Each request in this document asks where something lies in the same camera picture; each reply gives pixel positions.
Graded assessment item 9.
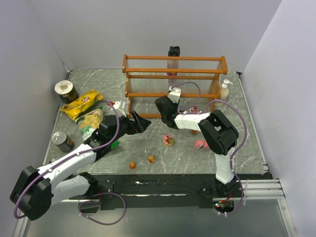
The pink bear yellow hat toy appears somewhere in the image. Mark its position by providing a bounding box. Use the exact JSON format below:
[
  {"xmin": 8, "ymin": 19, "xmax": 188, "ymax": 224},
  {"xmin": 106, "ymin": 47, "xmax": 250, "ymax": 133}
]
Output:
[{"xmin": 203, "ymin": 141, "xmax": 209, "ymax": 149}]

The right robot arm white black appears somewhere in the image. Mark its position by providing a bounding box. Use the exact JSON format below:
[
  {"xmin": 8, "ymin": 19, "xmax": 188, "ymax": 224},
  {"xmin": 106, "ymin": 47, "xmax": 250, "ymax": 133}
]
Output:
[{"xmin": 155, "ymin": 96, "xmax": 239, "ymax": 195}]

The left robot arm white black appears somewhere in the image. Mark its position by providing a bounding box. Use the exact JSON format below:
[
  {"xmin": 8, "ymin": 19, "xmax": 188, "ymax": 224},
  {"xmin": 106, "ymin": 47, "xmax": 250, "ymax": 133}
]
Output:
[{"xmin": 10, "ymin": 111, "xmax": 152, "ymax": 220}]

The orange wooden shelf rack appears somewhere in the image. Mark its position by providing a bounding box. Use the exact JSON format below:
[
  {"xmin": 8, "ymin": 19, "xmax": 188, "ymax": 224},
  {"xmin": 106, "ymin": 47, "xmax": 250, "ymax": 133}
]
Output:
[{"xmin": 122, "ymin": 55, "xmax": 228, "ymax": 112}]

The orange bear toy middle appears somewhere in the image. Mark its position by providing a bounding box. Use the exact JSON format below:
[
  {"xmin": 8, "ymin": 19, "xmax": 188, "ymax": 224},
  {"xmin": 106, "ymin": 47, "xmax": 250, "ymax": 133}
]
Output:
[{"xmin": 148, "ymin": 156, "xmax": 156, "ymax": 163}]

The green Chuba chips bag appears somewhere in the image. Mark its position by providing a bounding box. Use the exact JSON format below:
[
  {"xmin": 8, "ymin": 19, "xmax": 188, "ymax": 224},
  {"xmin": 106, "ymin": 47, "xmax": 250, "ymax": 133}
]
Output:
[{"xmin": 75, "ymin": 106, "xmax": 113, "ymax": 148}]

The orange bear toy front left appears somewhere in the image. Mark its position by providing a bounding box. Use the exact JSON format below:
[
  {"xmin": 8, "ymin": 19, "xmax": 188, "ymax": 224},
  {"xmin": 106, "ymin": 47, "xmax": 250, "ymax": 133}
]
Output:
[{"xmin": 129, "ymin": 161, "xmax": 137, "ymax": 169}]

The yellow chips bag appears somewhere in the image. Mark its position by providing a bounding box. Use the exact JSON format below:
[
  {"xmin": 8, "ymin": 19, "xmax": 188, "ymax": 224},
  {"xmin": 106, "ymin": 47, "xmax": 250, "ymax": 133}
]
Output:
[{"xmin": 59, "ymin": 89, "xmax": 104, "ymax": 120}]

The purple spray can black cap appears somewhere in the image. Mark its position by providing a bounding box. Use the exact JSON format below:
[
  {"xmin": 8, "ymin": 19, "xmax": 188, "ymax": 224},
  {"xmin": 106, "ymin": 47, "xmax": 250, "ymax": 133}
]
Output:
[{"xmin": 166, "ymin": 46, "xmax": 180, "ymax": 76}]

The beige lotion pump bottle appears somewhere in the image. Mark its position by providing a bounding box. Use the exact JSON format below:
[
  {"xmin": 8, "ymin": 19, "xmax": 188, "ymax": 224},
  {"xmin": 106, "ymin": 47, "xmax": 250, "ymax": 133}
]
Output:
[{"xmin": 214, "ymin": 79, "xmax": 233, "ymax": 107}]

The dark soda can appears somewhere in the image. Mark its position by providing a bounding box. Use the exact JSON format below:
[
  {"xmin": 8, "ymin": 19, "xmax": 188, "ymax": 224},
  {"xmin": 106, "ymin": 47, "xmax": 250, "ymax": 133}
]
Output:
[{"xmin": 51, "ymin": 131, "xmax": 75, "ymax": 153}]

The black paper cup white lid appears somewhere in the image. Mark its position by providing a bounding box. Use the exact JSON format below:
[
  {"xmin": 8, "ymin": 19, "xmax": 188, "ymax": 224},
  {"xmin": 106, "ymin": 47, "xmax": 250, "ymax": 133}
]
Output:
[{"xmin": 54, "ymin": 80, "xmax": 79, "ymax": 104}]

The small electronics board with leds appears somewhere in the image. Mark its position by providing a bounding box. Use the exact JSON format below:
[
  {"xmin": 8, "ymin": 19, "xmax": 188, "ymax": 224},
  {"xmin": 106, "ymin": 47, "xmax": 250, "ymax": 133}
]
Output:
[{"xmin": 213, "ymin": 198, "xmax": 235, "ymax": 217}]

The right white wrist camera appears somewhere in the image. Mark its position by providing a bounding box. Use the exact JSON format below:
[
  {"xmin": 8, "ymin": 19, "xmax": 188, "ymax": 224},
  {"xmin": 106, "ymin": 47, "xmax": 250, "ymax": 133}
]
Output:
[{"xmin": 167, "ymin": 86, "xmax": 181, "ymax": 104}]

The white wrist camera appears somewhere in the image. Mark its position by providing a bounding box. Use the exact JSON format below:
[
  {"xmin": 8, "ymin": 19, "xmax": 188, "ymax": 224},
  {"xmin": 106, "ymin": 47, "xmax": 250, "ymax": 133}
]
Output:
[
  {"xmin": 167, "ymin": 86, "xmax": 181, "ymax": 104},
  {"xmin": 110, "ymin": 100, "xmax": 127, "ymax": 117}
]

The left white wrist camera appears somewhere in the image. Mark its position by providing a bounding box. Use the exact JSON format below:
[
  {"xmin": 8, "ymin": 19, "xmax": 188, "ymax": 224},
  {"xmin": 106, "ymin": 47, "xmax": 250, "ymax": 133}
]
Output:
[{"xmin": 110, "ymin": 100, "xmax": 127, "ymax": 117}]

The purple cable loop front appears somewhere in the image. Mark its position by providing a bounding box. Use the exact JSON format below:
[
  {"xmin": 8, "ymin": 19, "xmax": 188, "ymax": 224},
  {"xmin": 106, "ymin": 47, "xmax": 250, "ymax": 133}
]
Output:
[{"xmin": 78, "ymin": 192, "xmax": 126, "ymax": 225}]

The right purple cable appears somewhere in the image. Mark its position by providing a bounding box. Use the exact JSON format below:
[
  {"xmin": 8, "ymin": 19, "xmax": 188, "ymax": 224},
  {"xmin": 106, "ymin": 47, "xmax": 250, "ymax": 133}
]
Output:
[{"xmin": 176, "ymin": 82, "xmax": 248, "ymax": 215}]

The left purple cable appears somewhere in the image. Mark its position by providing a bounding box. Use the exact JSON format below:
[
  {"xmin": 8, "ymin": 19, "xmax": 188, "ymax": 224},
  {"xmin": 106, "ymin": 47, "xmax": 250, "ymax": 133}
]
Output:
[{"xmin": 13, "ymin": 98, "xmax": 121, "ymax": 219}]

